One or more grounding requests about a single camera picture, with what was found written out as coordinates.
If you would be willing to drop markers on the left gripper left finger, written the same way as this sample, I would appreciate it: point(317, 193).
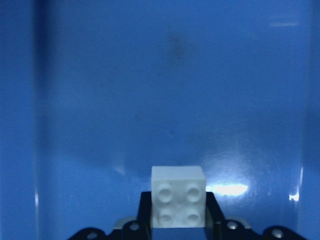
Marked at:
point(137, 229)

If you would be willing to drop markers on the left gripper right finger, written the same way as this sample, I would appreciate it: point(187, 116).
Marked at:
point(218, 227)

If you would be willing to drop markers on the white block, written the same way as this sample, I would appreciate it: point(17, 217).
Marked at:
point(178, 196)

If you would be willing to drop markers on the blue plastic tray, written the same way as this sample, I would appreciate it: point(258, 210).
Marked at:
point(93, 93)

